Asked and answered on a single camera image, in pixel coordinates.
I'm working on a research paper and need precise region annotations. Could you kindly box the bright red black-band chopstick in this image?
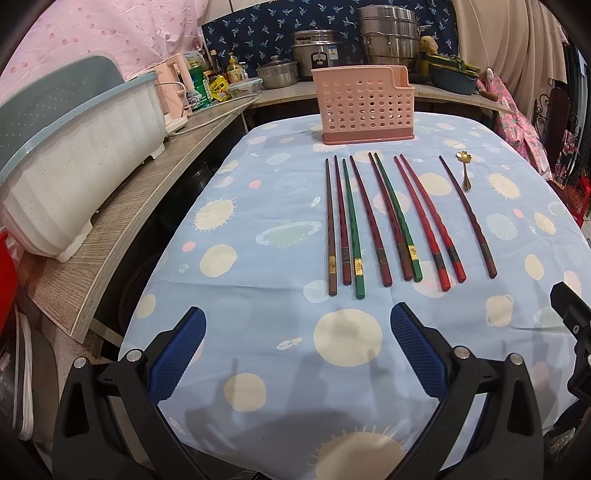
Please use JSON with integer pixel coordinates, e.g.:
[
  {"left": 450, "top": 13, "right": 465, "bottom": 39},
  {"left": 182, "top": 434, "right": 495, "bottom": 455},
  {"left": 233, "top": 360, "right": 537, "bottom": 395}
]
[{"left": 401, "top": 155, "right": 467, "bottom": 283}]

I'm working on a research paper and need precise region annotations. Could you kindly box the pink perforated utensil basket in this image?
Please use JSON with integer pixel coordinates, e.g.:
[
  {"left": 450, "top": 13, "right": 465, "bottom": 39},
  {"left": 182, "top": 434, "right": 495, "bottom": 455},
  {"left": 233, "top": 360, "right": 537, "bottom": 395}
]
[{"left": 311, "top": 65, "right": 415, "bottom": 145}]

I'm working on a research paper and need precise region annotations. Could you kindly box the pink dotted curtain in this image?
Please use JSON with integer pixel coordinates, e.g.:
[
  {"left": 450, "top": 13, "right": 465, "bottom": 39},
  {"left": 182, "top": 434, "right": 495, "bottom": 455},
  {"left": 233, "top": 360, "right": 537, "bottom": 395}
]
[{"left": 1, "top": 0, "right": 208, "bottom": 101}]

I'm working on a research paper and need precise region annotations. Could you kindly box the clear food container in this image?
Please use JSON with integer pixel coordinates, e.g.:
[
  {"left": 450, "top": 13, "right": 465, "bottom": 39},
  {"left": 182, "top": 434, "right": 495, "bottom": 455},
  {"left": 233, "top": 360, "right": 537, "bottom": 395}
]
[{"left": 228, "top": 77, "right": 263, "bottom": 99}]

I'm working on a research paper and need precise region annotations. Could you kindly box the wooden counter shelf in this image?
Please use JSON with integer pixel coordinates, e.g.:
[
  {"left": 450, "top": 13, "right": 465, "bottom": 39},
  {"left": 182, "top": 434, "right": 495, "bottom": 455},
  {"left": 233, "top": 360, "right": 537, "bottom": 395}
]
[{"left": 18, "top": 82, "right": 315, "bottom": 345}]

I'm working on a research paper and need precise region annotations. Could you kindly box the blue planet-print tablecloth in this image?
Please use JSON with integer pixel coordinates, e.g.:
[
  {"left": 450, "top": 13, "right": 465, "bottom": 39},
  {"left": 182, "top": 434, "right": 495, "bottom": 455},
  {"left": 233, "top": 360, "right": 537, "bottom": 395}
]
[{"left": 122, "top": 113, "right": 590, "bottom": 479}]

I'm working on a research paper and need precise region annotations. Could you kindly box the pink floral apron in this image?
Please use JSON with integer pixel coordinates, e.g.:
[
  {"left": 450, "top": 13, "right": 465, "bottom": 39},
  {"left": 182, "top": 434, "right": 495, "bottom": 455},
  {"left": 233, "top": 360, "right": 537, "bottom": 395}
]
[{"left": 477, "top": 68, "right": 553, "bottom": 180}]

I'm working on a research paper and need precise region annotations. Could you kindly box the green chopstick gold band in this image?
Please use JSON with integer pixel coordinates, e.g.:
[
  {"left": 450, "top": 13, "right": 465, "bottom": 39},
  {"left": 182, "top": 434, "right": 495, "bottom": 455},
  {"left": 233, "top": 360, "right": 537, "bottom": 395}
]
[{"left": 342, "top": 159, "right": 366, "bottom": 300}]

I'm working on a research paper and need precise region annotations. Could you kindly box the yellow snack packet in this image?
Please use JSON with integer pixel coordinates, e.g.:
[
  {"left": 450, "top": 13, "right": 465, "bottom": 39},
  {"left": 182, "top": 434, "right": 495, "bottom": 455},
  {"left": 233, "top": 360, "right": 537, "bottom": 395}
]
[{"left": 208, "top": 75, "right": 231, "bottom": 102}]

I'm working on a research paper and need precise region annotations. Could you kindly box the yellow colander with greens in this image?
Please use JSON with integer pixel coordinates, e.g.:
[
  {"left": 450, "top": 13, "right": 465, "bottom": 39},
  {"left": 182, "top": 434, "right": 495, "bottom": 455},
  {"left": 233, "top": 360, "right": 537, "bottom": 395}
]
[{"left": 426, "top": 53, "right": 481, "bottom": 77}]

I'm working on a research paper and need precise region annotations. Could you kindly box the dark maroon wavy chopstick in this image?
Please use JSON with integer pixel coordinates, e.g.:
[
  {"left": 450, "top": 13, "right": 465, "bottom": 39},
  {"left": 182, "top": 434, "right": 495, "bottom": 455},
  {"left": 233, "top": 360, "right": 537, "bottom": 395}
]
[{"left": 439, "top": 156, "right": 498, "bottom": 279}]

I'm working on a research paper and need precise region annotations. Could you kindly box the silver rice cooker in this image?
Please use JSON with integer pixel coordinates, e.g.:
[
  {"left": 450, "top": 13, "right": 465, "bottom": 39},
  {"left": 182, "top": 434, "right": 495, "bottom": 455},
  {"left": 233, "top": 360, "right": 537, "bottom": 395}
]
[{"left": 291, "top": 29, "right": 345, "bottom": 81}]

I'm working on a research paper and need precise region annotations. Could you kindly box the white dish rack blue lid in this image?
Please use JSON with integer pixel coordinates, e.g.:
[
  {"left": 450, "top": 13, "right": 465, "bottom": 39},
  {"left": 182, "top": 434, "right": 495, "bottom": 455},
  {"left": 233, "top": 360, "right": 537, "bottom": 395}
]
[{"left": 1, "top": 56, "right": 166, "bottom": 263}]

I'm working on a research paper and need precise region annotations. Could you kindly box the small gold flower spoon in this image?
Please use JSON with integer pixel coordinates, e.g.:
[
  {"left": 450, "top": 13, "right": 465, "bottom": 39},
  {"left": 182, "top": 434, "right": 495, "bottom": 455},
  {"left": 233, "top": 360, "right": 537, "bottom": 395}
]
[{"left": 456, "top": 150, "right": 472, "bottom": 191}]

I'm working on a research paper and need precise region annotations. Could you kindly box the navy floral backsplash cloth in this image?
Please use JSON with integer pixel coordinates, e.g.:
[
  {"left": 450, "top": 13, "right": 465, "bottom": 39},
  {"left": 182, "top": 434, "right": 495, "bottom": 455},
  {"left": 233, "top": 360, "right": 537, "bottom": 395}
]
[{"left": 202, "top": 0, "right": 459, "bottom": 76}]

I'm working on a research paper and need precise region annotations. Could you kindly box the yellow oil bottle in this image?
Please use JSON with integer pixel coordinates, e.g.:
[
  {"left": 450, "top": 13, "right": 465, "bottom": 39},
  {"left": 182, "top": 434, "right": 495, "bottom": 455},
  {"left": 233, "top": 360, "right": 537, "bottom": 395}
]
[{"left": 226, "top": 52, "right": 245, "bottom": 84}]

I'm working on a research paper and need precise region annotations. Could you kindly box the green milk powder can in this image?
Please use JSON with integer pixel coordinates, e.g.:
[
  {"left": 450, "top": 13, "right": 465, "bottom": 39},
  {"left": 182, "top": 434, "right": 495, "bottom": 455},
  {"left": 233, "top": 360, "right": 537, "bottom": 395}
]
[{"left": 187, "top": 64, "right": 212, "bottom": 112}]

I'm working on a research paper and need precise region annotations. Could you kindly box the brown chopstick gold band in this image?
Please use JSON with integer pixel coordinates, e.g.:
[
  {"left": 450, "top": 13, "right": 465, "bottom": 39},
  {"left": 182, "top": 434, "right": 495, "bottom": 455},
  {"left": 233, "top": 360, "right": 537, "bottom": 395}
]
[{"left": 325, "top": 159, "right": 338, "bottom": 297}]

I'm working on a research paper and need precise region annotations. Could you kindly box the dark blue plastic basin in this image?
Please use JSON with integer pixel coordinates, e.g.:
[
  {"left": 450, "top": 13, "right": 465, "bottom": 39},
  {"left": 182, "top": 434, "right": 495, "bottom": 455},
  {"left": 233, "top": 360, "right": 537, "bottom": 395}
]
[{"left": 430, "top": 64, "right": 478, "bottom": 95}]

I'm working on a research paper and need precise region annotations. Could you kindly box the pink electric kettle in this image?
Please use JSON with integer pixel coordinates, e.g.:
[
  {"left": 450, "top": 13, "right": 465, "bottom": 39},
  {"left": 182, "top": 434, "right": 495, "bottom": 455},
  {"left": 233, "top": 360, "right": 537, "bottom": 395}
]
[{"left": 152, "top": 53, "right": 193, "bottom": 134}]

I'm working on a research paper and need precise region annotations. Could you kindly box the large steel steamer pot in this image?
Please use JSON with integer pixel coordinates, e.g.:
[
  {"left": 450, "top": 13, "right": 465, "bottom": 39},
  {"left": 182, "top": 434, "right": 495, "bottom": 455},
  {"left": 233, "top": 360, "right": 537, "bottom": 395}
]
[{"left": 356, "top": 5, "right": 420, "bottom": 69}]

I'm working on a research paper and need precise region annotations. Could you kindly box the green chopstick dark band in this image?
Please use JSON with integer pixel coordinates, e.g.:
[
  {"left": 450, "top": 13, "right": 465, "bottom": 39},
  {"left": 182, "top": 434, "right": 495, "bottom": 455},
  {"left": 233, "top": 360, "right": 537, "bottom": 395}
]
[{"left": 374, "top": 153, "right": 423, "bottom": 283}]

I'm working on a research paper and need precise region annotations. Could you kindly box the dark red patterned chopstick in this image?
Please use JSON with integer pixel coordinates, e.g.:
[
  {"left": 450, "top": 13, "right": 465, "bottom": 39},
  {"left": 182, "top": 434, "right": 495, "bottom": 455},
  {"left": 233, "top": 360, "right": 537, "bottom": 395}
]
[{"left": 349, "top": 156, "right": 393, "bottom": 288}]

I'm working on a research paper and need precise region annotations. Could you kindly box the small steel lidded pot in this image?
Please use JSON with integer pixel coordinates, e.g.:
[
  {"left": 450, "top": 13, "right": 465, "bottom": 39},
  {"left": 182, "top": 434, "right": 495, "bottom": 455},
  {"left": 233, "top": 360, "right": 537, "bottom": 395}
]
[{"left": 256, "top": 55, "right": 298, "bottom": 90}]

